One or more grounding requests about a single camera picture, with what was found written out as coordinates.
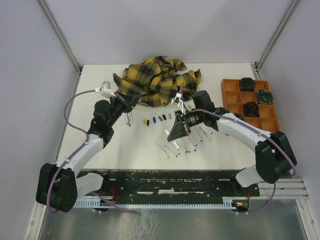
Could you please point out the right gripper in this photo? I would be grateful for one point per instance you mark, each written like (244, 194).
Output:
(180, 129)

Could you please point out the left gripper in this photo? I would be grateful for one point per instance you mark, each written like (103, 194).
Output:
(124, 99)

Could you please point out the dark green marker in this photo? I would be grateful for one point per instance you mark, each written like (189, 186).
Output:
(182, 147)

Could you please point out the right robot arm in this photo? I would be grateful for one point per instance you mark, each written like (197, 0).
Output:
(274, 157)

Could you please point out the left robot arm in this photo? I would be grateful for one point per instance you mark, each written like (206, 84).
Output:
(59, 184)

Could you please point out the yellow plaid cloth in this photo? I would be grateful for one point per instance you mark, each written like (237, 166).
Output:
(157, 80)

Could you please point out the dark green rolled sock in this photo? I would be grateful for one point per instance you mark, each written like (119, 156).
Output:
(239, 116)

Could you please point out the orange compartment tray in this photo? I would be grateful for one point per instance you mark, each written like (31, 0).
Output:
(234, 99)

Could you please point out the black orange rolled sock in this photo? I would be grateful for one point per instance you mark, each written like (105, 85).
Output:
(251, 109)

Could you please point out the teal yellow rolled sock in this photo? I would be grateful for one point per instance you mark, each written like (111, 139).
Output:
(264, 97)

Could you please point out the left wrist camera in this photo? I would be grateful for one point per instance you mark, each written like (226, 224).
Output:
(106, 90)

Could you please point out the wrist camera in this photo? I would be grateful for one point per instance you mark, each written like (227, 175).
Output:
(106, 90)
(178, 101)

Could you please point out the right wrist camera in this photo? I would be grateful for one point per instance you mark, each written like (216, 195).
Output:
(178, 101)

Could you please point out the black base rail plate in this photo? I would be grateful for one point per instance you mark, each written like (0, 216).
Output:
(173, 187)

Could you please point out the left aluminium frame post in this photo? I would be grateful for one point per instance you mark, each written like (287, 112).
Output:
(48, 14)

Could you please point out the aluminium frame post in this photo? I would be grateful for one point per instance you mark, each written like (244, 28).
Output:
(48, 14)
(279, 29)

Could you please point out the right aluminium frame post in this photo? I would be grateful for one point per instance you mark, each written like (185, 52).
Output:
(279, 29)

